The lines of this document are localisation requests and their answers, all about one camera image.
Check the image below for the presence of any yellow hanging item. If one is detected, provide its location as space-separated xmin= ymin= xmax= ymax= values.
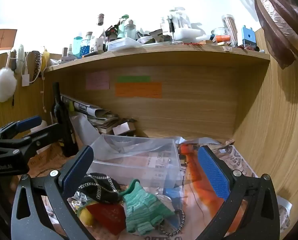
xmin=40 ymin=50 xmax=51 ymax=70

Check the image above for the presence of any pink sticky note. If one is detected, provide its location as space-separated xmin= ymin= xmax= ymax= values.
xmin=86 ymin=71 xmax=110 ymax=90

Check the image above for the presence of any beaded bracelet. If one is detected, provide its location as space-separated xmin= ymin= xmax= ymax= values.
xmin=160 ymin=208 xmax=186 ymax=236

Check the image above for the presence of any black knit hat with chain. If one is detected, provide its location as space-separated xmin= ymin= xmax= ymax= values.
xmin=76 ymin=172 xmax=122 ymax=205

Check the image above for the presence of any green knit glove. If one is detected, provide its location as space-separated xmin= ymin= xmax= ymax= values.
xmin=120 ymin=179 xmax=176 ymax=233

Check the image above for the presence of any dark wine bottle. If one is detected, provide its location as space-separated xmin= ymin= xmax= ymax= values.
xmin=51 ymin=82 xmax=79 ymax=158

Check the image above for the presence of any clear plastic bag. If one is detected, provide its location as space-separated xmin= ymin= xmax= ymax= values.
xmin=101 ymin=135 xmax=189 ymax=160

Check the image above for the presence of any small white box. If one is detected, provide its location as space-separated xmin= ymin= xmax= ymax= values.
xmin=112 ymin=122 xmax=136 ymax=136

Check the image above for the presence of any green sticky note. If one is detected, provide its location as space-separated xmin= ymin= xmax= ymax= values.
xmin=117 ymin=75 xmax=151 ymax=83

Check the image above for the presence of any brown hanging cloth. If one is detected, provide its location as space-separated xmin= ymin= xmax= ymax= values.
xmin=253 ymin=0 xmax=298 ymax=70

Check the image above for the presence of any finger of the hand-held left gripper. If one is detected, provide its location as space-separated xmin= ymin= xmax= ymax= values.
xmin=0 ymin=116 xmax=42 ymax=142
xmin=21 ymin=122 xmax=74 ymax=157

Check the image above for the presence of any red and yellow soft toy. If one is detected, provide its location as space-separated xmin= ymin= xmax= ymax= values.
xmin=76 ymin=199 xmax=126 ymax=236

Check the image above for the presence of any blue box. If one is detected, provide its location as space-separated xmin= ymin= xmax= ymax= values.
xmin=241 ymin=25 xmax=255 ymax=47

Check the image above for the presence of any wooden shelf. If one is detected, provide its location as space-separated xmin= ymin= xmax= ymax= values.
xmin=43 ymin=44 xmax=271 ymax=73

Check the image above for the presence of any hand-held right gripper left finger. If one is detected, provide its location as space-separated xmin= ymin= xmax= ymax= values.
xmin=11 ymin=145 xmax=94 ymax=240

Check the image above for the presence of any blue liquid bottle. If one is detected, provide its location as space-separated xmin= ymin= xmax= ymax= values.
xmin=80 ymin=31 xmax=93 ymax=56

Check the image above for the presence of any tall clear jar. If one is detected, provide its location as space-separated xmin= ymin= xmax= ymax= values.
xmin=221 ymin=14 xmax=239 ymax=46

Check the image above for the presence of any orange printed newspaper sheet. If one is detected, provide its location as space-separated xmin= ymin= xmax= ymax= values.
xmin=144 ymin=140 xmax=293 ymax=240

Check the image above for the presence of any teal capped bottle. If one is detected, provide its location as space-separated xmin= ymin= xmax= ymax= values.
xmin=117 ymin=14 xmax=129 ymax=40

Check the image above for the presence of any brown cardboard sheet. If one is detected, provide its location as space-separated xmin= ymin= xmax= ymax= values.
xmin=0 ymin=29 xmax=17 ymax=51

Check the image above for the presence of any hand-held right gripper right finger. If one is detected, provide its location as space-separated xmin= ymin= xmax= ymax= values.
xmin=196 ymin=145 xmax=281 ymax=240

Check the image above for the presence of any white fluffy puff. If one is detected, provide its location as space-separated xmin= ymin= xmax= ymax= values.
xmin=0 ymin=68 xmax=17 ymax=103

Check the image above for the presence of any orange sticky note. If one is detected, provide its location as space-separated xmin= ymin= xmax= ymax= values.
xmin=114 ymin=82 xmax=163 ymax=99

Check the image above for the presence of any white plastic tub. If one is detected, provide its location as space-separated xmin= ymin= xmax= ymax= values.
xmin=106 ymin=37 xmax=142 ymax=51

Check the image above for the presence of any stack of newspapers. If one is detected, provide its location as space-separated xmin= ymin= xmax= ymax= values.
xmin=60 ymin=93 xmax=120 ymax=135

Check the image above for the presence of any clear glass bottle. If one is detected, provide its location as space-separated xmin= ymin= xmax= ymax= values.
xmin=93 ymin=14 xmax=107 ymax=52

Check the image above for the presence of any clear plastic storage box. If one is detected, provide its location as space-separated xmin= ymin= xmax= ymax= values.
xmin=88 ymin=133 xmax=182 ymax=188

